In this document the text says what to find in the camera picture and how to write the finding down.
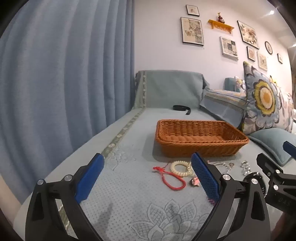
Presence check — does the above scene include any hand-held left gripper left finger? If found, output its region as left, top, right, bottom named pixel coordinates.
left=25, top=153, right=105, bottom=241

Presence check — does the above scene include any white picture frame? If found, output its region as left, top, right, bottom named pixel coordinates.
left=219, top=36, right=239, bottom=60

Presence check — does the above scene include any cream spiral hair tie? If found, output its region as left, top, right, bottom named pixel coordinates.
left=170, top=160, right=196, bottom=178

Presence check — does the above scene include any teal cushion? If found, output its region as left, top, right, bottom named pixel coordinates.
left=248, top=128, right=296, bottom=166

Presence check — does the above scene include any yellow wall shelf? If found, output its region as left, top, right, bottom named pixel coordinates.
left=208, top=19, right=235, bottom=34

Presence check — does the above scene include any floral black picture frame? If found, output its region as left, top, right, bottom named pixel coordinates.
left=237, top=20, right=260, bottom=50

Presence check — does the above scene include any striped bolster cushion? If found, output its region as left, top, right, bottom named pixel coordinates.
left=199, top=88, right=248, bottom=131

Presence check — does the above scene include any blue curtain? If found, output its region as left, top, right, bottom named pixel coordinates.
left=0, top=0, right=136, bottom=205

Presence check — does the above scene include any large butterfly picture frame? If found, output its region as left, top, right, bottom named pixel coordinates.
left=180, top=17, right=204, bottom=46

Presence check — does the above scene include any person's right forearm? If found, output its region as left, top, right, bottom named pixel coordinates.
left=276, top=212, right=292, bottom=234

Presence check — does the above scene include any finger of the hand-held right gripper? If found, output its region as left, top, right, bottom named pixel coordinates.
left=283, top=141, right=296, bottom=161
left=256, top=153, right=284, bottom=180

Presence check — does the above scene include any dark teal pillow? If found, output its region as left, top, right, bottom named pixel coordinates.
left=225, top=77, right=236, bottom=92

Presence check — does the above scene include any silver chain bracelet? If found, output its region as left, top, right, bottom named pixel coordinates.
left=212, top=162, right=235, bottom=173

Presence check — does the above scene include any large floral pillow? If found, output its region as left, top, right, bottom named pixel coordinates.
left=240, top=61, right=289, bottom=135

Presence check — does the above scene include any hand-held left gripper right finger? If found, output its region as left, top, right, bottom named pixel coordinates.
left=191, top=152, right=271, bottom=241

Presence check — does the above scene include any pale floral pillow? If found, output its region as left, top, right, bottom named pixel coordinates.
left=281, top=93, right=295, bottom=134

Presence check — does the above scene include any brown wicker basket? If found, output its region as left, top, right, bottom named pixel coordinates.
left=155, top=119, right=250, bottom=158

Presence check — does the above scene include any red string bracelet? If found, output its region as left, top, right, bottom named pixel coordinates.
left=153, top=166, right=187, bottom=191

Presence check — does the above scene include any small floral pillow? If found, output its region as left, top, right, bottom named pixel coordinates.
left=233, top=76, right=247, bottom=93

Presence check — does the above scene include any black strap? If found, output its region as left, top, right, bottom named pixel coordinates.
left=173, top=105, right=192, bottom=115

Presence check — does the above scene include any clear crystal bracelet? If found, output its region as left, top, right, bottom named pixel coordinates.
left=240, top=161, right=255, bottom=177

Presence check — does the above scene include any light wood picture frame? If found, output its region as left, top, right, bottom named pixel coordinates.
left=257, top=51, right=268, bottom=71

